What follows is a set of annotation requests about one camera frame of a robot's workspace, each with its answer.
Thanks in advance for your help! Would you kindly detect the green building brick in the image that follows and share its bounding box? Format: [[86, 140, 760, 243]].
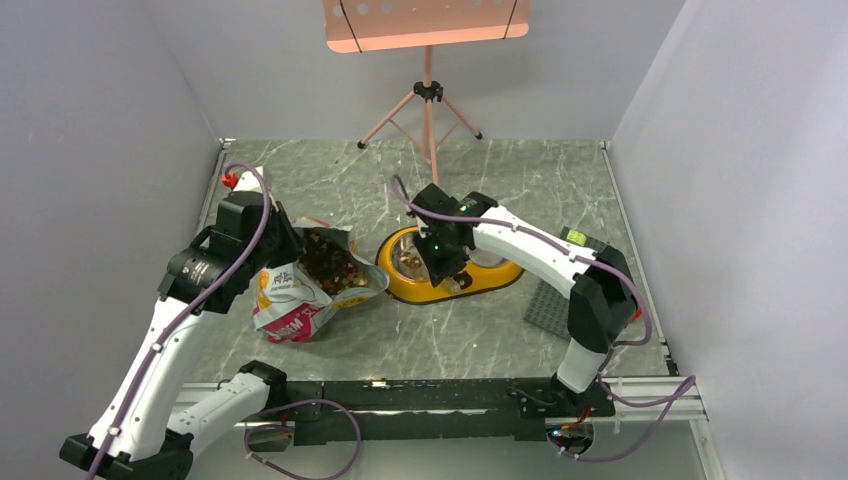
[[565, 229, 587, 246]]

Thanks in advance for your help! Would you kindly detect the yellow double pet bowl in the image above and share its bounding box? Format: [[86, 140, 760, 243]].
[[375, 226, 523, 305]]

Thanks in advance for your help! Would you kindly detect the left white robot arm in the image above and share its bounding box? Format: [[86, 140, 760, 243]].
[[59, 191, 303, 479]]

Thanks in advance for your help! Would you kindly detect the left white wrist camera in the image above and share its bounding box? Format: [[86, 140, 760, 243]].
[[220, 167, 265, 193]]

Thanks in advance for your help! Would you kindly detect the pet food bag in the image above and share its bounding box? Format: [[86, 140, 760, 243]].
[[252, 217, 389, 343]]

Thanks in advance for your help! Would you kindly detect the grey building baseplate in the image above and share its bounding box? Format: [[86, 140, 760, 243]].
[[523, 226, 614, 341]]

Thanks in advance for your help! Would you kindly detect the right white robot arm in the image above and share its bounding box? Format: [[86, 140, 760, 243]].
[[393, 178, 643, 416]]

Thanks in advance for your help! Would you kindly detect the pink music stand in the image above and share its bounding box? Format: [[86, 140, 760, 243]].
[[321, 0, 533, 184]]

